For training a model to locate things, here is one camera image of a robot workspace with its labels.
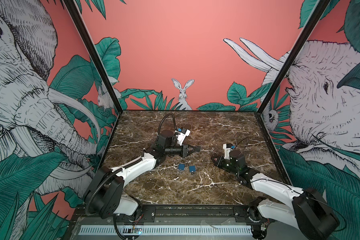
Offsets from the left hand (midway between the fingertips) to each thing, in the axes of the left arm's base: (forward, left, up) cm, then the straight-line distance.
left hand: (197, 148), depth 76 cm
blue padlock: (-1, +8, -20) cm, 22 cm away
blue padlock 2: (-2, +2, -21) cm, 21 cm away
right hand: (0, -7, -10) cm, 13 cm away
